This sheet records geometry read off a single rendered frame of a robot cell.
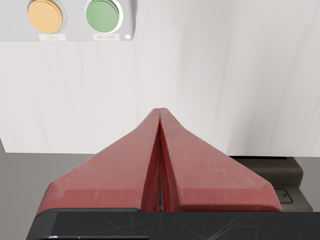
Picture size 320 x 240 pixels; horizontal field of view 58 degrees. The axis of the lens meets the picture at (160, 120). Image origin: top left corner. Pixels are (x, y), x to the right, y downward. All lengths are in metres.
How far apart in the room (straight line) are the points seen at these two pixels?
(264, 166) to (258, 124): 0.22
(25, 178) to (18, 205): 0.29
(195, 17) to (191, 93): 0.14
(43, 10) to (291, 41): 0.38
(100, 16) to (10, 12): 0.11
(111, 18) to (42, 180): 1.77
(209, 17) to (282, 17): 0.12
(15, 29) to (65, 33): 0.06
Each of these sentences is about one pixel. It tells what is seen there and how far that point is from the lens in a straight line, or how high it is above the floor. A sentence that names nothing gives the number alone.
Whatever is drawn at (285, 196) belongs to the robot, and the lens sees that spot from 0.81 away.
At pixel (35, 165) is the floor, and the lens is 1.99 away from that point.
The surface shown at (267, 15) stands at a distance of 0.52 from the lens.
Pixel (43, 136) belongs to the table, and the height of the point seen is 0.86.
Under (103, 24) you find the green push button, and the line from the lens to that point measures 0.38.
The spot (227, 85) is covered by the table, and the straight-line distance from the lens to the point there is 0.55.
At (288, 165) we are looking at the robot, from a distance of 0.84.
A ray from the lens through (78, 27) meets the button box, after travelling 0.40.
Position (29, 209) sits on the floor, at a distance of 2.34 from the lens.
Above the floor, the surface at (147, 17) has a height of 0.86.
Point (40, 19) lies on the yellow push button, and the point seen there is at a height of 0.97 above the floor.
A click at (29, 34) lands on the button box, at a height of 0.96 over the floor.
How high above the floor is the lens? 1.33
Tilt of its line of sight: 55 degrees down
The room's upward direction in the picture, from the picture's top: 179 degrees clockwise
